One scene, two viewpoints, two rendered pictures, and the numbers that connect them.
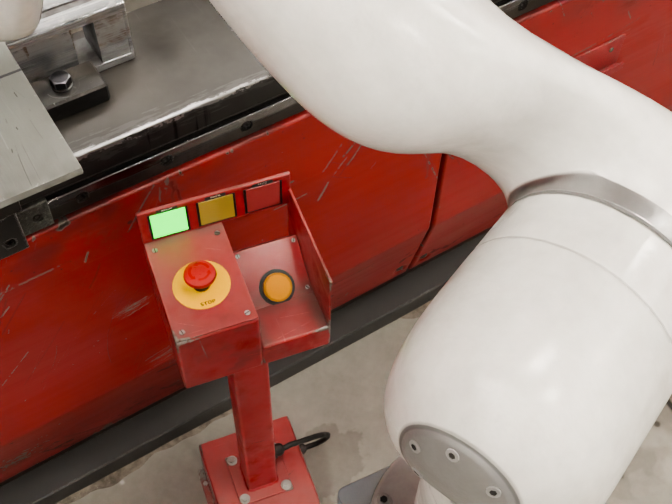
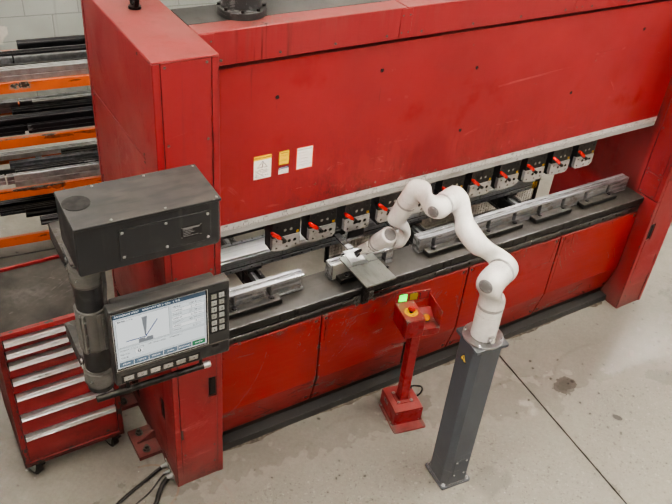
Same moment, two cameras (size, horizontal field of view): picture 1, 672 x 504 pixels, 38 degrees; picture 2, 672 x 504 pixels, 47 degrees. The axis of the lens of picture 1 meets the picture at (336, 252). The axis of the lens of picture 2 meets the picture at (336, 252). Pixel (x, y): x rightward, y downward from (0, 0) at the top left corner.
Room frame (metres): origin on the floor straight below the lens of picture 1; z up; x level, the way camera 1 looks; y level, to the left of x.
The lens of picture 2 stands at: (-2.43, 0.61, 3.38)
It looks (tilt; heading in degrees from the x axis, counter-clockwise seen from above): 36 degrees down; 0
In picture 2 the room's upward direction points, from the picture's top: 6 degrees clockwise
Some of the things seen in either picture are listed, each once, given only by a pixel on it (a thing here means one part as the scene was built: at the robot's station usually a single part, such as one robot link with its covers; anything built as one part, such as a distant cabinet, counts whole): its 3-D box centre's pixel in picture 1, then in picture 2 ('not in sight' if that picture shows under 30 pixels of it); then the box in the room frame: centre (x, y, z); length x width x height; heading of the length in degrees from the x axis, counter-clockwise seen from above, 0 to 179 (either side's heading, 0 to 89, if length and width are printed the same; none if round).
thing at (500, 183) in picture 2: not in sight; (504, 171); (1.38, -0.31, 1.26); 0.15 x 0.09 x 0.17; 124
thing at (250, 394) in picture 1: (251, 407); (408, 363); (0.68, 0.13, 0.39); 0.05 x 0.05 x 0.54; 22
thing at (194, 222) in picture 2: not in sight; (145, 292); (-0.26, 1.28, 1.53); 0.51 x 0.25 x 0.85; 123
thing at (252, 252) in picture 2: not in sight; (383, 216); (1.30, 0.33, 0.93); 2.30 x 0.14 x 0.10; 124
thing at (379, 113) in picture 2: not in sight; (474, 102); (1.20, -0.04, 1.74); 3.00 x 0.08 x 0.80; 124
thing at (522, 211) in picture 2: not in sight; (528, 210); (1.54, -0.55, 0.92); 1.67 x 0.06 x 0.10; 124
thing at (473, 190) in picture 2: not in sight; (476, 179); (1.26, -0.15, 1.26); 0.15 x 0.09 x 0.17; 124
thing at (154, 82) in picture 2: not in sight; (159, 257); (0.44, 1.41, 1.15); 0.85 x 0.25 x 2.30; 34
